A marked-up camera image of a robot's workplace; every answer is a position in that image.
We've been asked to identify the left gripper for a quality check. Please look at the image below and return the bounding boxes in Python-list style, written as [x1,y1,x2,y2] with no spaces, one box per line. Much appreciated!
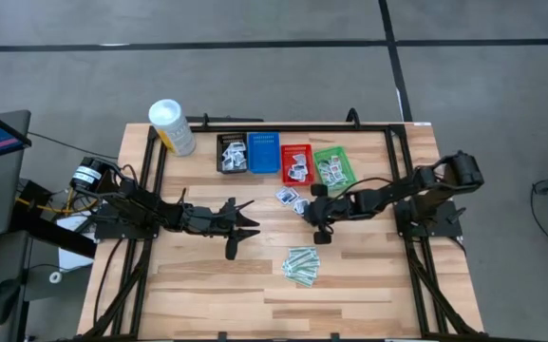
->
[192,197,262,261]

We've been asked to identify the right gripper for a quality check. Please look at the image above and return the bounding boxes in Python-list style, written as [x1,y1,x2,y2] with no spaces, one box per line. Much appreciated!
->
[303,183,353,246]

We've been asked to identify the green plastic basket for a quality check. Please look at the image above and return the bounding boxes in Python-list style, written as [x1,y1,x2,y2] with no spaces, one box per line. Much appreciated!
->
[312,145,358,194]

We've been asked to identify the red plastic basket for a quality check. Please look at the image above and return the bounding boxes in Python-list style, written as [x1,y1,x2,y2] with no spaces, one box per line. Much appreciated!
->
[280,143,315,187]

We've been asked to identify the black plastic basket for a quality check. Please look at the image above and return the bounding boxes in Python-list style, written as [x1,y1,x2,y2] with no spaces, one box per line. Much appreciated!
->
[216,132,249,175]

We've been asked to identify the blue plastic basket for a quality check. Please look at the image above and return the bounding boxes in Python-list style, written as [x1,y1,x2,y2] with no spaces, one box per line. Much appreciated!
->
[246,131,282,175]

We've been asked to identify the black flat table clamp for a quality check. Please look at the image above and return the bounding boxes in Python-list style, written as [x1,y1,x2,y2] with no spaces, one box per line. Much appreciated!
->
[199,112,265,125]

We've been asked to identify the white yellow wipes canister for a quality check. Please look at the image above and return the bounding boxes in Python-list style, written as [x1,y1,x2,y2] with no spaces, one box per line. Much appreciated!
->
[147,98,198,158]

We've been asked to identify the white paper sheet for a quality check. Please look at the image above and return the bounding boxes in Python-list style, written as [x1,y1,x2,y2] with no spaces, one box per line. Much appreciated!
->
[57,216,98,272]

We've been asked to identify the black support beam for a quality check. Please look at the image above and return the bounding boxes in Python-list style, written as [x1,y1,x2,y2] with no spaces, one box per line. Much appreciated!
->
[11,203,99,260]

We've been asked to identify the black computer mouse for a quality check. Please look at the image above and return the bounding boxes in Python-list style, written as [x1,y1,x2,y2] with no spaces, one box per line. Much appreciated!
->
[0,277,22,329]

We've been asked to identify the black left wrist camera cable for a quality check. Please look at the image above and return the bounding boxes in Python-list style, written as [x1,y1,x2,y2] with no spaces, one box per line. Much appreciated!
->
[177,187,255,215]

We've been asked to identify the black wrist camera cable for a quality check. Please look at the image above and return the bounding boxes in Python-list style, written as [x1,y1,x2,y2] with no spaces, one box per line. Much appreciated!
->
[177,187,255,215]
[332,176,394,203]

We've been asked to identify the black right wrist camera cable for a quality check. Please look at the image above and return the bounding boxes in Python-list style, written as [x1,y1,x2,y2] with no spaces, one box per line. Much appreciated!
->
[332,176,394,203]

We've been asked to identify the black aluminium rig frame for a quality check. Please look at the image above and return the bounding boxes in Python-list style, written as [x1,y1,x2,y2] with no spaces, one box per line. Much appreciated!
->
[76,121,486,342]

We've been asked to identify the thin black floor cable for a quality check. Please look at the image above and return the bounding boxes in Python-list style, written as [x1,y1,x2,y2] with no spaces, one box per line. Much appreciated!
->
[28,130,121,161]

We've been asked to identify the yellow cables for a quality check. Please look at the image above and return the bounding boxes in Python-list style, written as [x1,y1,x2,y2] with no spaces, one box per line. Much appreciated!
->
[16,187,102,216]

